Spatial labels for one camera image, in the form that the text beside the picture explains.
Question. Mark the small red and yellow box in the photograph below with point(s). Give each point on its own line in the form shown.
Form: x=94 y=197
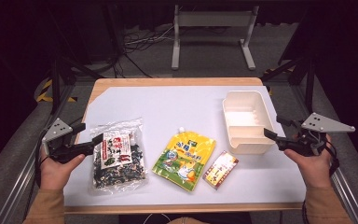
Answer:
x=220 y=169

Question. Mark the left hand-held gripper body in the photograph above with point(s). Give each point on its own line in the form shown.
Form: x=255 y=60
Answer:
x=57 y=129

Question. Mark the person's right hand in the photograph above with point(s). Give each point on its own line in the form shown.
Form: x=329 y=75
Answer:
x=313 y=169

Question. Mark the yellow and black floor tape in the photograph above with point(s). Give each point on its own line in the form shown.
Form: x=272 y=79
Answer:
x=43 y=93

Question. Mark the wooden table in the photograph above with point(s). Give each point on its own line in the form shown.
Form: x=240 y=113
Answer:
x=174 y=81

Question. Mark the yellow spout drink pouch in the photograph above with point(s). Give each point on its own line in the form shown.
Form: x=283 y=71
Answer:
x=183 y=158

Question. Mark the clear bag of dark snacks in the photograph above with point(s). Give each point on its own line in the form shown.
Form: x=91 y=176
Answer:
x=118 y=155

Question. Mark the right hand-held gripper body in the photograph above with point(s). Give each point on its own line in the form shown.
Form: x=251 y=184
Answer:
x=323 y=126

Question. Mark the white table mat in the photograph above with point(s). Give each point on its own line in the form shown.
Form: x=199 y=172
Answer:
x=174 y=105

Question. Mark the grey metal stand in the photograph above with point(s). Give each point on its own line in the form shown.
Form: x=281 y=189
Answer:
x=213 y=18

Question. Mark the person's left hand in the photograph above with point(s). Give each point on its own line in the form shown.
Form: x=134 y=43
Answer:
x=54 y=172

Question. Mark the white plastic container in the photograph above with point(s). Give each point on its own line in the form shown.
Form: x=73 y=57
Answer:
x=245 y=121

